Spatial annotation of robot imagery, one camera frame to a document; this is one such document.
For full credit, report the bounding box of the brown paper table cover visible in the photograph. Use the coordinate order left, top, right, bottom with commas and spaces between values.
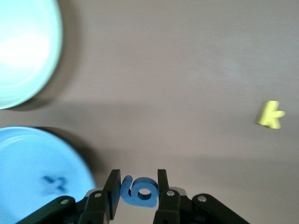
0, 0, 299, 224

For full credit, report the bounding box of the blue number six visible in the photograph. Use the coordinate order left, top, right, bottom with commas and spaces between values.
120, 175, 159, 208

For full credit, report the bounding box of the blue letter X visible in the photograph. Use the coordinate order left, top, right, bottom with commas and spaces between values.
38, 175, 68, 196

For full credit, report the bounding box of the blue plate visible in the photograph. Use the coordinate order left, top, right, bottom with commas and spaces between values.
0, 127, 96, 224

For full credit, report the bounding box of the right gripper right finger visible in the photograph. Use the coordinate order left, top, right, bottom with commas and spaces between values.
153, 168, 188, 224

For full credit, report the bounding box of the light green plate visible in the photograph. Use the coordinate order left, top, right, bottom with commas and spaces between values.
0, 0, 64, 110

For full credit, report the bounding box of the yellow letter K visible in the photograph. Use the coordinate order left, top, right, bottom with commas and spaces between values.
256, 100, 285, 129

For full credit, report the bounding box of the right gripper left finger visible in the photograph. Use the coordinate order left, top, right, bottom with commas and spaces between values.
78, 169, 122, 224

